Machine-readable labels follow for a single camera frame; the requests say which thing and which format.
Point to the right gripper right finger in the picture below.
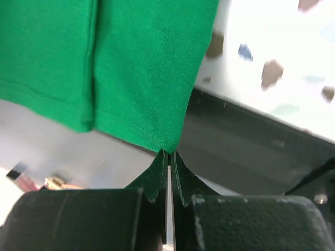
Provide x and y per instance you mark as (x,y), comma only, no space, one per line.
(206,220)

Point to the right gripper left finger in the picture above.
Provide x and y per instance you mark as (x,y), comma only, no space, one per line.
(132,218)

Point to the green t-shirt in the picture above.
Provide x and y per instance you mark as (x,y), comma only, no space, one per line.
(126,68)

